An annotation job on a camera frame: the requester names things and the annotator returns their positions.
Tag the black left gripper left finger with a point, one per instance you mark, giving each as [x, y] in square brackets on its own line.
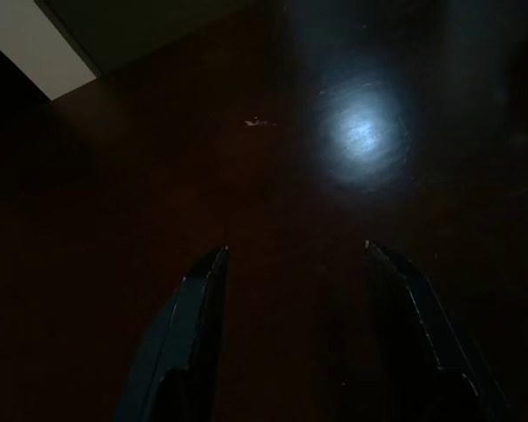
[180, 334]

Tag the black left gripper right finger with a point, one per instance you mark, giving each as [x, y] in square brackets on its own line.
[431, 347]

